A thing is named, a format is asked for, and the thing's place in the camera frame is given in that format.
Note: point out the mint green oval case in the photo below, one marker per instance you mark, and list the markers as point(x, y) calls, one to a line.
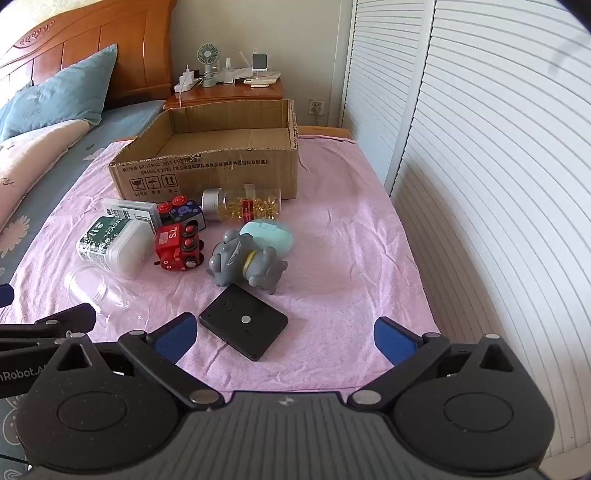
point(273, 233)

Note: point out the clear bottle of gold capsules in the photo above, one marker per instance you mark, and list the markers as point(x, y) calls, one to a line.
point(249, 205)

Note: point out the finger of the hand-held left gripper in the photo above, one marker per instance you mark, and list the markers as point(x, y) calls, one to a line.
point(5, 295)
point(69, 318)

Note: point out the brown cardboard box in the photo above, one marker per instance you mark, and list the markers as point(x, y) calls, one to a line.
point(207, 166)

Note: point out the black power bank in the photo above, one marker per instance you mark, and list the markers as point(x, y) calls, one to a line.
point(240, 325)

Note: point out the blue pillow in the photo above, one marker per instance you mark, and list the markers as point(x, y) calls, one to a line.
point(60, 97)

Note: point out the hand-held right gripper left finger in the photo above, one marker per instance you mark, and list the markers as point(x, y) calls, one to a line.
point(178, 334)

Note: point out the small white bottle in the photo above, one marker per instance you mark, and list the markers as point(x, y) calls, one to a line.
point(228, 67)

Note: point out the cream floral quilt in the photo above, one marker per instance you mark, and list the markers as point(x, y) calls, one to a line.
point(37, 161)

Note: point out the white louvred closet door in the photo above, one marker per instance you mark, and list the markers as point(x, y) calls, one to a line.
point(498, 184)
point(388, 92)

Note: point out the red toy train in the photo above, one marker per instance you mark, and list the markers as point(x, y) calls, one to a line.
point(168, 244)

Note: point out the white card box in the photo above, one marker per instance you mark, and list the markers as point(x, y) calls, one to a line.
point(129, 210)

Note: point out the white wall socket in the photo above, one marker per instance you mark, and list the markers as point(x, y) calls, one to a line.
point(316, 107)

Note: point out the white device on stand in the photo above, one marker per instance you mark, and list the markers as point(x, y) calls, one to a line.
point(257, 62)

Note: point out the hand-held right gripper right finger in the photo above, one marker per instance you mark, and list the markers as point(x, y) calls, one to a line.
point(392, 339)

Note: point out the wooden nightstand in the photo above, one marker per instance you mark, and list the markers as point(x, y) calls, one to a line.
point(221, 95)

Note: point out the white charger plug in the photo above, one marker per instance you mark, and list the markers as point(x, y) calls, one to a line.
point(189, 74)

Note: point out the wooden bed frame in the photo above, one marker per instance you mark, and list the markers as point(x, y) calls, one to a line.
point(323, 132)

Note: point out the white power strip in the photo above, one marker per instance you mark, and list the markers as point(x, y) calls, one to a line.
point(187, 85)

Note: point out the small green desk fan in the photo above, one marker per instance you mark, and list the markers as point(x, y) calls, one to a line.
point(207, 53)

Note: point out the pink cloth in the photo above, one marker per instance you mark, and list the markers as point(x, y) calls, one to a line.
point(346, 258)

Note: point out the clear plastic cup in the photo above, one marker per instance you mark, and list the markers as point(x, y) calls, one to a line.
point(92, 286)

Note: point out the wooden headboard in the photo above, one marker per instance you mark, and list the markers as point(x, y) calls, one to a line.
point(138, 46)

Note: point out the white container with green label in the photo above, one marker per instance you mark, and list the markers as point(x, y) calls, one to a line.
point(124, 251)

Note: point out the grey shark toy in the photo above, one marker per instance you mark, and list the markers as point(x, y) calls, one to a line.
point(226, 267)

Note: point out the white remote control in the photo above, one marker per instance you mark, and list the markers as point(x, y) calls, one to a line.
point(264, 82)

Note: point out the dark toy with red buttons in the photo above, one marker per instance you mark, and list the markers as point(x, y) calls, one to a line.
point(184, 214)

